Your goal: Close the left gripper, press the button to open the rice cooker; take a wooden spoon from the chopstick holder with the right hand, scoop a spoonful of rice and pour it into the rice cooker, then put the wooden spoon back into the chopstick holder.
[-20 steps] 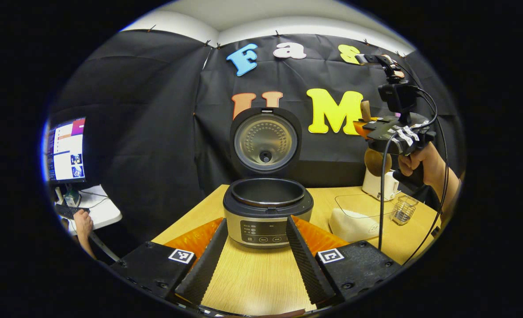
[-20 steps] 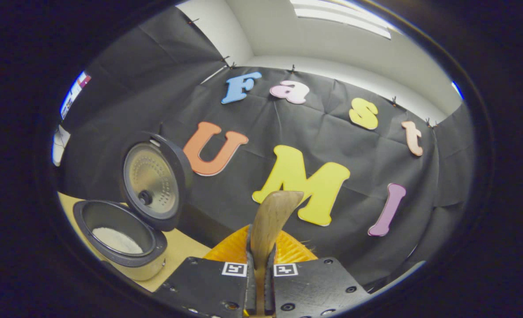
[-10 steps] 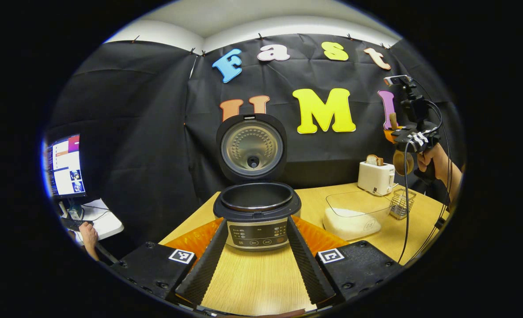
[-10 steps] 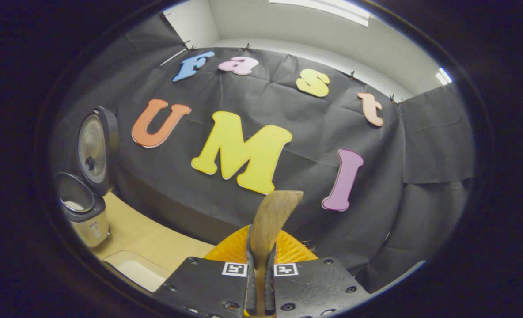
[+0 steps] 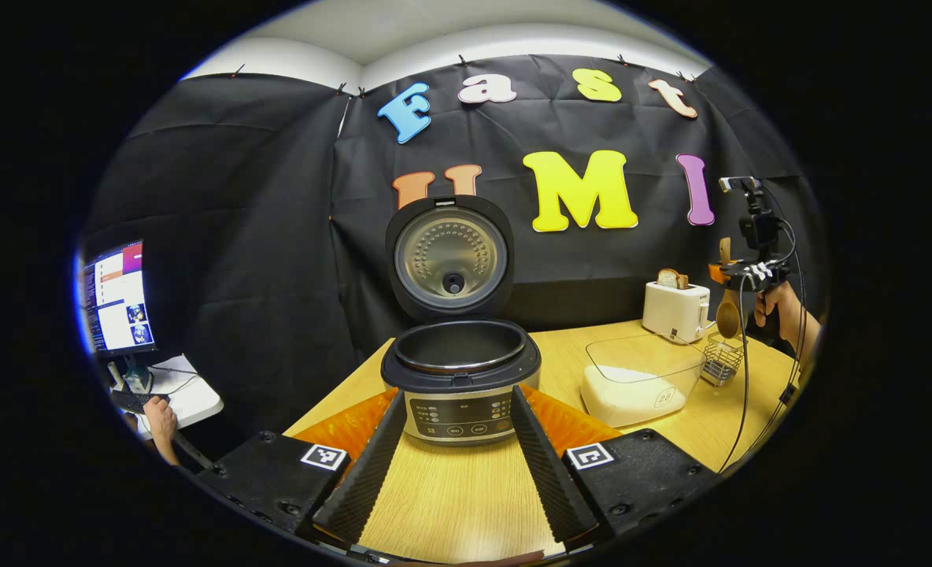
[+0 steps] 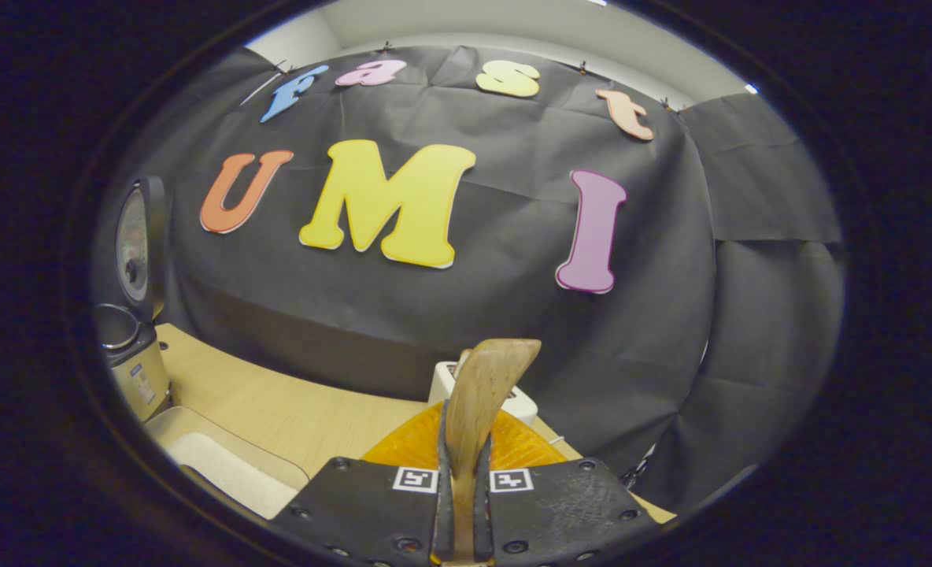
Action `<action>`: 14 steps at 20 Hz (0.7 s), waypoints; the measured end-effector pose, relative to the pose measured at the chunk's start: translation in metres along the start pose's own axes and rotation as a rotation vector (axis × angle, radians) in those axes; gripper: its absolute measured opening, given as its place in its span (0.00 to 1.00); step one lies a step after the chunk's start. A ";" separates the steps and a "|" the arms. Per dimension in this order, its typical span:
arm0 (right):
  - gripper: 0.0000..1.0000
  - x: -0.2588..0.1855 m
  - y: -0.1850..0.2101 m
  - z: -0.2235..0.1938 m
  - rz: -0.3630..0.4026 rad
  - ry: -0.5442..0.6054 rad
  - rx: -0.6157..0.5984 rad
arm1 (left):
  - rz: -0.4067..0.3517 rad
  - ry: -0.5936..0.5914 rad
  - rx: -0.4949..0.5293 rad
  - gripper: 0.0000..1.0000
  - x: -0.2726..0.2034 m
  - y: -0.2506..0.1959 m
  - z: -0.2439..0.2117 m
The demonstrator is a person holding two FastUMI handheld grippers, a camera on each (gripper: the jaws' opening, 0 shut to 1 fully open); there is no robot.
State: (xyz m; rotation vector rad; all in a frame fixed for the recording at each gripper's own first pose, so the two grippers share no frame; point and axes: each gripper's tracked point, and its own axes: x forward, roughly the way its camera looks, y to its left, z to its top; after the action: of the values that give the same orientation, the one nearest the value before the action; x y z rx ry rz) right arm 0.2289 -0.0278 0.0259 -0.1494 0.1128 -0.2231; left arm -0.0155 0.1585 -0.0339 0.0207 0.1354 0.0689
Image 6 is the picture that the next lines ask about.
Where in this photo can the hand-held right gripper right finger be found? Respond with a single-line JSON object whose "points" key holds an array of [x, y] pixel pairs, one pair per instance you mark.
{"points": [[482, 512]]}

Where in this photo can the clear plastic container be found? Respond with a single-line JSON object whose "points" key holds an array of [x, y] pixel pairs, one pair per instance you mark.
{"points": [[222, 441]]}

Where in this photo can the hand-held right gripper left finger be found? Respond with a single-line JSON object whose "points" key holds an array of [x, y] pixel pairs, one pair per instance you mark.
{"points": [[444, 512]]}

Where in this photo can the silver rice cooker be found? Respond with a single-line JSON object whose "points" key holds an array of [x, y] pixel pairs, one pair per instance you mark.
{"points": [[139, 370]]}

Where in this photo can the white toaster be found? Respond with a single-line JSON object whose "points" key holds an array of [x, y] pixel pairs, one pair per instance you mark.
{"points": [[523, 405]]}

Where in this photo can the wooden spoon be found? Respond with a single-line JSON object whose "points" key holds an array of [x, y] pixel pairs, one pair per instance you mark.
{"points": [[486, 386]]}

